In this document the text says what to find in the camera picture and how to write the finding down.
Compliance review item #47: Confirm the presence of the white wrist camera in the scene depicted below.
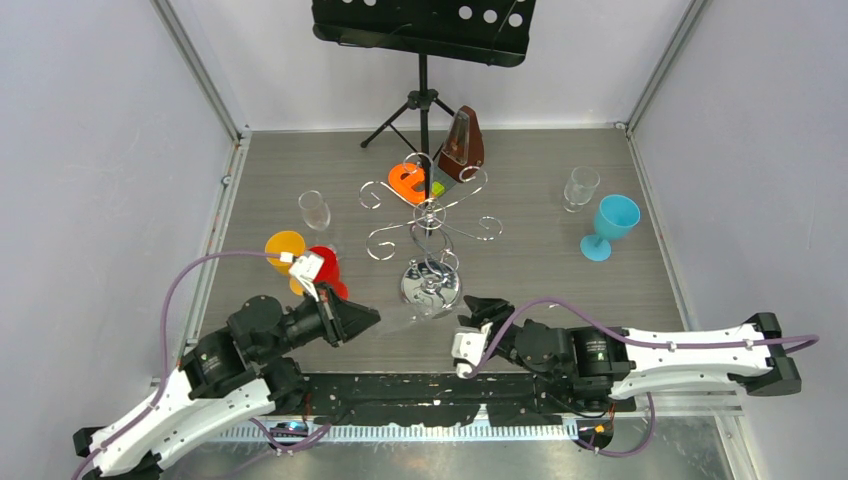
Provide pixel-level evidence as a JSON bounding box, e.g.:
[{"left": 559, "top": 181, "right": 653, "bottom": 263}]
[
  {"left": 280, "top": 250, "right": 324, "bottom": 289},
  {"left": 451, "top": 322, "right": 492, "bottom": 379}
]

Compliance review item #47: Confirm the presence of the black music stand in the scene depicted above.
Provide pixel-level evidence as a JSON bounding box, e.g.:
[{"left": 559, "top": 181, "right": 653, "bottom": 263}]
[{"left": 311, "top": 0, "right": 539, "bottom": 237}]

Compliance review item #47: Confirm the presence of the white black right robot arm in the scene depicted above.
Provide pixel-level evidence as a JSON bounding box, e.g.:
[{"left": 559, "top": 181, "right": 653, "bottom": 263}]
[{"left": 451, "top": 295, "right": 802, "bottom": 412}]

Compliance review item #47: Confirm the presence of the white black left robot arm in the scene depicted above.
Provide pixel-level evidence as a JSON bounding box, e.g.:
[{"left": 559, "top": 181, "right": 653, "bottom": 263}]
[{"left": 73, "top": 284, "right": 380, "bottom": 479}]

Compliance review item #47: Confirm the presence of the red wine glass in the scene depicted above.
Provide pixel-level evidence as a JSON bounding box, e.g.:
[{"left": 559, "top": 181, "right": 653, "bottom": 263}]
[{"left": 309, "top": 245, "right": 349, "bottom": 300}]

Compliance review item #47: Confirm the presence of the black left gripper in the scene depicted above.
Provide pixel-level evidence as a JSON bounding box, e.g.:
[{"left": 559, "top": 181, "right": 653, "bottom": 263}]
[{"left": 258, "top": 279, "right": 382, "bottom": 362}]

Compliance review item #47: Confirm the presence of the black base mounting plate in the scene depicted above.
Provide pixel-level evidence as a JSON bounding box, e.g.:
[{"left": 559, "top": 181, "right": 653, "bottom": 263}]
[{"left": 295, "top": 373, "right": 635, "bottom": 427}]

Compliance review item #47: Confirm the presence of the aluminium frame rail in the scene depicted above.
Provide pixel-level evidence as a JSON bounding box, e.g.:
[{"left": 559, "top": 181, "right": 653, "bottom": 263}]
[{"left": 139, "top": 370, "right": 747, "bottom": 445}]

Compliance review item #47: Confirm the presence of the clear textured wine glass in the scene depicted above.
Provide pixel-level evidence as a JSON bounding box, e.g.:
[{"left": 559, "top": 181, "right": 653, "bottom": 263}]
[{"left": 563, "top": 166, "right": 600, "bottom": 213}]

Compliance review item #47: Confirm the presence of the blue wine glass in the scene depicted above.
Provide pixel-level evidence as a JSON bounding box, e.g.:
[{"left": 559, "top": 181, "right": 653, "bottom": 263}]
[{"left": 580, "top": 194, "right": 641, "bottom": 262}]

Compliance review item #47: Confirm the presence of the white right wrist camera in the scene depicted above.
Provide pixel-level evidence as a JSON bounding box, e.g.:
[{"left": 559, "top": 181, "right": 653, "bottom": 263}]
[{"left": 451, "top": 322, "right": 492, "bottom": 379}]

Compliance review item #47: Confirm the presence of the chrome wine glass rack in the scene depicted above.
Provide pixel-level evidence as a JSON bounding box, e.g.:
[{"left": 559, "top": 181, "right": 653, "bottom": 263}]
[{"left": 365, "top": 152, "right": 503, "bottom": 318}]

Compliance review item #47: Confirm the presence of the yellow wine glass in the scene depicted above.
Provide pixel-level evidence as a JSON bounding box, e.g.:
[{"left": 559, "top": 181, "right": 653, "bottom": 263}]
[{"left": 265, "top": 230, "right": 306, "bottom": 296}]

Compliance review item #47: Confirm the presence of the brown metronome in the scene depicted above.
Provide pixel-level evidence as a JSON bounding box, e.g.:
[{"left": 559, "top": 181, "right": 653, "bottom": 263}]
[{"left": 436, "top": 105, "right": 485, "bottom": 182}]

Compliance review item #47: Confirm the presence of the clear wine glass back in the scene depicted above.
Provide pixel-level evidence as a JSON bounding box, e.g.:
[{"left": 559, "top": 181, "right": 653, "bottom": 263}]
[{"left": 377, "top": 302, "right": 454, "bottom": 334}]

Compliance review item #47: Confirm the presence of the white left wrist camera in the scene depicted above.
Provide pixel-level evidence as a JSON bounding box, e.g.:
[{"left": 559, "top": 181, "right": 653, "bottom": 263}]
[{"left": 280, "top": 250, "right": 324, "bottom": 289}]

